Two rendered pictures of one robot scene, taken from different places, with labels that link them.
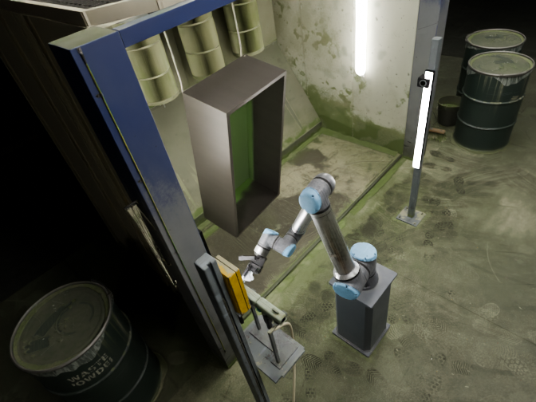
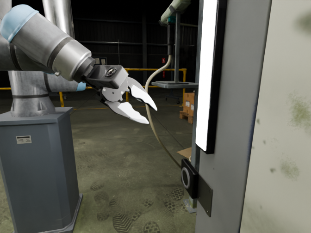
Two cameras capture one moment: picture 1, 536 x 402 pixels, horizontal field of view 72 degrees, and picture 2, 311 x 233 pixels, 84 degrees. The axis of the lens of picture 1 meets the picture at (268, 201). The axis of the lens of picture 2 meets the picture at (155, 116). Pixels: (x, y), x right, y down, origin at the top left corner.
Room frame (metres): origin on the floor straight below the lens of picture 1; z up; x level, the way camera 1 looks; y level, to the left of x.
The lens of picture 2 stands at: (1.83, 0.48, 0.83)
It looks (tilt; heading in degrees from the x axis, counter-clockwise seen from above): 13 degrees down; 208
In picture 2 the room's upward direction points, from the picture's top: straight up
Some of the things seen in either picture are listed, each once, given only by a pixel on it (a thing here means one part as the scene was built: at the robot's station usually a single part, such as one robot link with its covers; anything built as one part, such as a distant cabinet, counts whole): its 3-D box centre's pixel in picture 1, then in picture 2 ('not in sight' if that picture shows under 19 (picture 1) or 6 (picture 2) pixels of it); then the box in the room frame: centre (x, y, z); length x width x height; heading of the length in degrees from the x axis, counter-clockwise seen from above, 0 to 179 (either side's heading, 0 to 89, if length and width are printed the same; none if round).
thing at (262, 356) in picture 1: (267, 346); (177, 84); (0.95, 0.15, 0.78); 0.31 x 0.23 x 0.01; 40
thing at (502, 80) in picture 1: (489, 103); not in sight; (3.30, -2.50, 0.44); 0.59 x 0.58 x 0.89; 144
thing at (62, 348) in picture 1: (63, 323); not in sight; (1.30, 1.29, 0.86); 0.54 x 0.54 x 0.01
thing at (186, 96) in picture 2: not in sight; (196, 102); (-1.38, -0.34, 0.32); 0.38 x 0.29 x 0.36; 138
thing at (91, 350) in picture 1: (96, 356); not in sight; (1.30, 1.29, 0.44); 0.59 x 0.58 x 0.89; 111
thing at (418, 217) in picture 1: (411, 215); not in sight; (2.35, -1.29, 0.01); 0.20 x 0.20 x 0.01; 40
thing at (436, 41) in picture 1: (421, 143); not in sight; (2.35, -1.29, 0.82); 0.05 x 0.05 x 1.64; 40
